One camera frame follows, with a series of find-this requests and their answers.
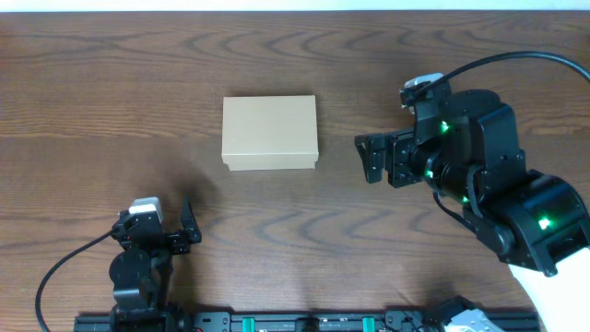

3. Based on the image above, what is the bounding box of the brown cardboard box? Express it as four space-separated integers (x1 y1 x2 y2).
221 95 319 172

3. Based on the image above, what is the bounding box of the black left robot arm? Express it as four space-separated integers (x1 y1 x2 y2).
109 203 202 331

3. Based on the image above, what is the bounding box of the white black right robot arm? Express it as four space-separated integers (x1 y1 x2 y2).
355 89 589 331

